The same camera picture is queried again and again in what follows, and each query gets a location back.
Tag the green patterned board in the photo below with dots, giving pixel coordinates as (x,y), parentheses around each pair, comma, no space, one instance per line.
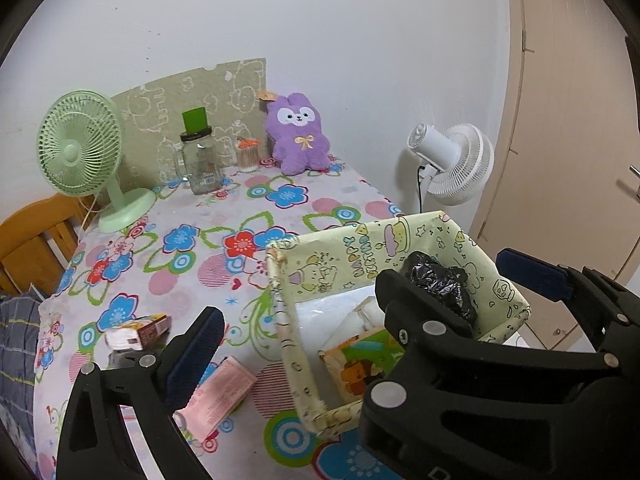
(165,105)

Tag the wooden chair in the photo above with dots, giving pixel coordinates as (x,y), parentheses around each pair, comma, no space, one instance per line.
(35,240)

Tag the floral tablecloth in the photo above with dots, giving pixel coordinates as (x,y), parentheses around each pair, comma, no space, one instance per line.
(200,240)

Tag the glass mug jar green lid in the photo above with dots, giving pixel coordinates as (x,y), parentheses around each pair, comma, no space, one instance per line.
(202,165)

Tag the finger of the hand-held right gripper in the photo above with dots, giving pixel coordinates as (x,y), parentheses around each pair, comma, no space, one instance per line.
(405,300)
(530,272)

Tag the beige wooden door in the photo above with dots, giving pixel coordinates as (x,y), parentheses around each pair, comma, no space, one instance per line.
(565,110)

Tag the small orange white box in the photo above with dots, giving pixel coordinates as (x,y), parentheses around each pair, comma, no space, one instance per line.
(140,332)

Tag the grey plaid pillow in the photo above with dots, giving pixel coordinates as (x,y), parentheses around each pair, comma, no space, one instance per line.
(15,340)

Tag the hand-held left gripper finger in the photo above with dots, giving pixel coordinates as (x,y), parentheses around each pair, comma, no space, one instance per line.
(195,355)

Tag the black plastic bag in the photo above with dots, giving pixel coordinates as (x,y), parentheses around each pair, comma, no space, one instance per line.
(440,280)

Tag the small jar orange lid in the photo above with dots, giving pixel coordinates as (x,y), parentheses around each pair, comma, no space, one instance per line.
(247,157)

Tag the pink packet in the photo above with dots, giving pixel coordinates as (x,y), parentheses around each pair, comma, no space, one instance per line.
(220,395)

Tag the white standing fan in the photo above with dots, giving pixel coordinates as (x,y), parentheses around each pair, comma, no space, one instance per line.
(460,160)

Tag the yellow-green patterned box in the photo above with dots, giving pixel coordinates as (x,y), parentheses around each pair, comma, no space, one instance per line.
(340,260)

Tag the green desk fan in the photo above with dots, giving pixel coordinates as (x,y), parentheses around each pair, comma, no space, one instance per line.
(75,150)

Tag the purple plush rabbit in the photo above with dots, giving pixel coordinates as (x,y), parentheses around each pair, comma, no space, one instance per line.
(300,140)

